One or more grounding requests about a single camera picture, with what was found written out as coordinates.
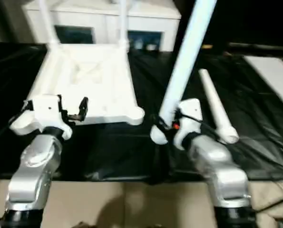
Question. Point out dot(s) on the white plastic table top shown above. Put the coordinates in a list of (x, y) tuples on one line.
[(96, 78)]

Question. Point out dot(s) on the white plastic table leg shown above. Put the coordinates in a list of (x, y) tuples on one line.
[(47, 21), (215, 102), (123, 21), (191, 52)]

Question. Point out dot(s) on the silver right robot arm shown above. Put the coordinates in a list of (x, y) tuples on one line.
[(217, 166)]

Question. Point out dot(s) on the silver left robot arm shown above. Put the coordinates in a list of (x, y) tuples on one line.
[(34, 166)]

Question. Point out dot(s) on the black plastic mat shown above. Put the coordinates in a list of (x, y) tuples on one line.
[(120, 154)]

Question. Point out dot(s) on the small white cup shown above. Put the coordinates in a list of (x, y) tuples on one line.
[(151, 46)]

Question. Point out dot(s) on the small yellow label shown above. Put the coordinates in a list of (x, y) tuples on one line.
[(208, 45)]

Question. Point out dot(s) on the white cabinet with glass doors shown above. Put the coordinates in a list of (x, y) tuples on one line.
[(150, 19)]

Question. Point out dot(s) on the white flat board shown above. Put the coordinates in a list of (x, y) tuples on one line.
[(272, 76)]

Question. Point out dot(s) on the black horizontal bar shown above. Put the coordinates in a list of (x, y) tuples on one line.
[(260, 45)]

